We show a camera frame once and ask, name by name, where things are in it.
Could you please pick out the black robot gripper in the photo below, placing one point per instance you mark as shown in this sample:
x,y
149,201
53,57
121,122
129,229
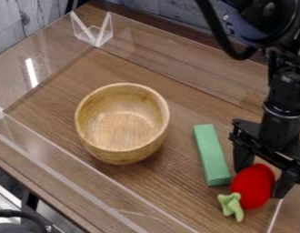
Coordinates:
x,y
273,139

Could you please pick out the red plush strawberry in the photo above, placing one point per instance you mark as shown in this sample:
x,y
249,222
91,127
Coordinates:
x,y
251,191

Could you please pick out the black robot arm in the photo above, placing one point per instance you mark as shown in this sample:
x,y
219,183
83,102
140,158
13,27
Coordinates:
x,y
268,24

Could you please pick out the green rectangular block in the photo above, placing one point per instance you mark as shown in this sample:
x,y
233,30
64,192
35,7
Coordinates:
x,y
212,156

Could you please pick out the wooden bowl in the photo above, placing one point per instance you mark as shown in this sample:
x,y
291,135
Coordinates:
x,y
121,121

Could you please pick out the black metal table leg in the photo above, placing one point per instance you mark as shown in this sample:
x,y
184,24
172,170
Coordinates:
x,y
29,201

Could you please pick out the clear acrylic tray walls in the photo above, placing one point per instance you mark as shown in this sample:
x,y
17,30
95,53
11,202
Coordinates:
x,y
159,196

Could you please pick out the clear acrylic corner bracket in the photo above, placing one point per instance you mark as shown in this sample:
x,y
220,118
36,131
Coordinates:
x,y
93,35

